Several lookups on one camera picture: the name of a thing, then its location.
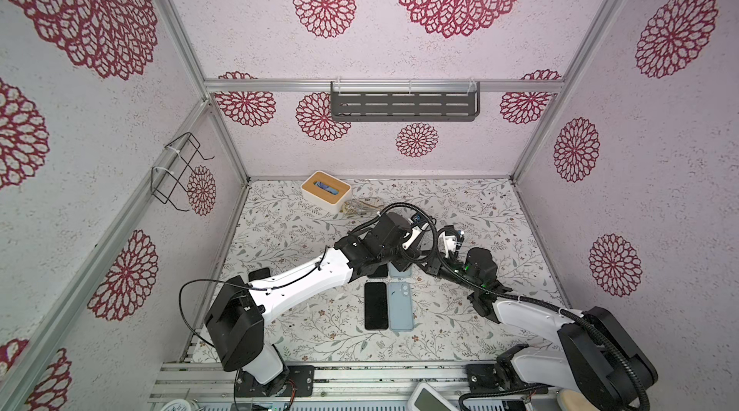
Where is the clear plastic bag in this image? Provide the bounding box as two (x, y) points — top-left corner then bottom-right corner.
(340, 197), (385, 218)

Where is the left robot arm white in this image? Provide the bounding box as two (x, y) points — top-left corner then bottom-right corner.
(204, 212), (429, 385)

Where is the black phone with screen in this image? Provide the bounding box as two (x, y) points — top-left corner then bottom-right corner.
(364, 282), (389, 330)

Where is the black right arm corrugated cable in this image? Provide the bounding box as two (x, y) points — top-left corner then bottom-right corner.
(432, 224), (650, 411)

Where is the white tissue box wooden lid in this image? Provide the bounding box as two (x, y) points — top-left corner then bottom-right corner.
(300, 170), (353, 214)

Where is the beige sponge block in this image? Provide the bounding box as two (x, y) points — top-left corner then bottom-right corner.
(556, 389), (599, 411)

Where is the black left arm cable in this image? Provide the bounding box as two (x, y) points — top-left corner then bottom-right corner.
(177, 201), (440, 349)

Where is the white round clock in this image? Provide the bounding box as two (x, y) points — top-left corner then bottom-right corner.
(161, 399), (194, 411)

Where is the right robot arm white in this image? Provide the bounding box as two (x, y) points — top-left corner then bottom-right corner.
(438, 247), (658, 410)

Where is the grey wall shelf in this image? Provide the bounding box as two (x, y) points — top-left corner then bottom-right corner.
(329, 81), (480, 122)

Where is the white device at bottom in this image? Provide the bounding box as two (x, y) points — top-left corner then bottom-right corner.
(406, 382), (458, 411)

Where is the metal base rail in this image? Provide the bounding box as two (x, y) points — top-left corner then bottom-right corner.
(146, 360), (550, 411)

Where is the light blue phone case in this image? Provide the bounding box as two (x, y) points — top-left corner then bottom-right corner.
(387, 281), (414, 332)
(388, 264), (412, 279)

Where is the black wire rack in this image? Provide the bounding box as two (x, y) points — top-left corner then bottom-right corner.
(149, 132), (217, 217)

